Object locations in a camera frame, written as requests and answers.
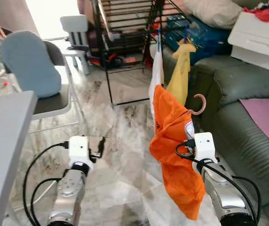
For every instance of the pink plastic hanger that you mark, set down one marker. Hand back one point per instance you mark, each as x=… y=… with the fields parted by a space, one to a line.
x=204 y=102

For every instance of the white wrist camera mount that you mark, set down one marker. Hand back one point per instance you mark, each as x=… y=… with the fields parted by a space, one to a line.
x=205 y=146
x=80 y=149

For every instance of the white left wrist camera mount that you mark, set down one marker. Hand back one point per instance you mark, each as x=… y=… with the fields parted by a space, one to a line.
x=80 y=149

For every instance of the dark green sofa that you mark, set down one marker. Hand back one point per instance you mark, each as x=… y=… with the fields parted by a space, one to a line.
x=247 y=80

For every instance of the blue patterned bag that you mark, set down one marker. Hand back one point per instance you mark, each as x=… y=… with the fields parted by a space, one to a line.
x=209 y=40

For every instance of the orange shirt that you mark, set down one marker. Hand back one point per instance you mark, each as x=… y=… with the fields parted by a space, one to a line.
x=174 y=160

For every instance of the white drawer box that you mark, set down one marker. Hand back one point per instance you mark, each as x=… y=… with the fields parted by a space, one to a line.
x=259 y=42

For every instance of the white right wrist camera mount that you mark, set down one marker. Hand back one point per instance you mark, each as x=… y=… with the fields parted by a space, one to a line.
x=205 y=146

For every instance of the purple mat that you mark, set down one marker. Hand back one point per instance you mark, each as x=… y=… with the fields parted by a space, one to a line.
x=266 y=122

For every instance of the black drying rack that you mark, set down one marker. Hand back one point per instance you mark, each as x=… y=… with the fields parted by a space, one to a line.
x=103 y=56

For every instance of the white hanging shirt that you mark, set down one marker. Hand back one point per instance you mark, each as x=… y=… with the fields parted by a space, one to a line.
x=156 y=75

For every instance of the red cloth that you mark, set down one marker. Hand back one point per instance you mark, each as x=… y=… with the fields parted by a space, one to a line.
x=266 y=13

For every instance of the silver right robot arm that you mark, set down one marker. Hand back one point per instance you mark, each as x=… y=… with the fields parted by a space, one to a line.
x=231 y=197

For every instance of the yellow hanging shirt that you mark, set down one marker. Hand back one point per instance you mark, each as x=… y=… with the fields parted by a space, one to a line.
x=180 y=75

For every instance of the grey folding chair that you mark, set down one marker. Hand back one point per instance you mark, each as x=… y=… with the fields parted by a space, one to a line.
x=54 y=106

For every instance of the light blue child chair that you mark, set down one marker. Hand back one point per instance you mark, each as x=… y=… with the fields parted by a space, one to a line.
x=74 y=23

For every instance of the beige pillow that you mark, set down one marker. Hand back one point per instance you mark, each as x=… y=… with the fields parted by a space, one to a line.
x=214 y=13

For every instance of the large white folding table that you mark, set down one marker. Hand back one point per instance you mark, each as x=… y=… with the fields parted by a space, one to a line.
x=4 y=155

